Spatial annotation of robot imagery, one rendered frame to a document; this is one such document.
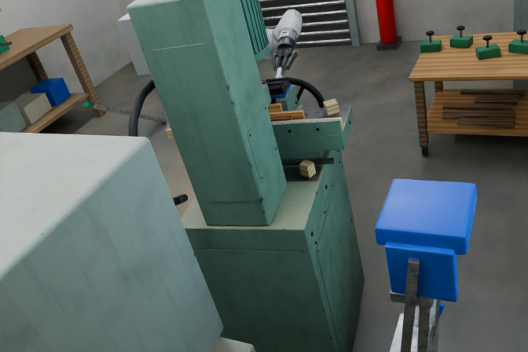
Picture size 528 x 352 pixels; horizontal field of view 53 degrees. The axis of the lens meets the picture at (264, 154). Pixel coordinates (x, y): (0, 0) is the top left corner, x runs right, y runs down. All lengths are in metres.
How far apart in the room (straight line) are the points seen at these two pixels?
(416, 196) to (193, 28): 0.68
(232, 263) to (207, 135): 0.49
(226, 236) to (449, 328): 1.05
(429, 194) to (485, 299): 1.41
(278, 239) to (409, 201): 0.68
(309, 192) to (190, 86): 0.55
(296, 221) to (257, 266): 0.23
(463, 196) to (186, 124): 0.79
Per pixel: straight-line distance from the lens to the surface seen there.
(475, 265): 2.56
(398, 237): 0.99
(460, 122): 3.18
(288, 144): 1.86
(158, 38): 1.41
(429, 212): 1.01
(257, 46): 1.71
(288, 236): 1.62
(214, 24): 1.34
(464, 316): 2.37
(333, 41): 5.06
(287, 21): 2.55
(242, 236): 1.67
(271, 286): 1.80
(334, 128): 1.78
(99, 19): 5.99
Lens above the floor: 1.80
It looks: 30 degrees down
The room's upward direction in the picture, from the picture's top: 15 degrees counter-clockwise
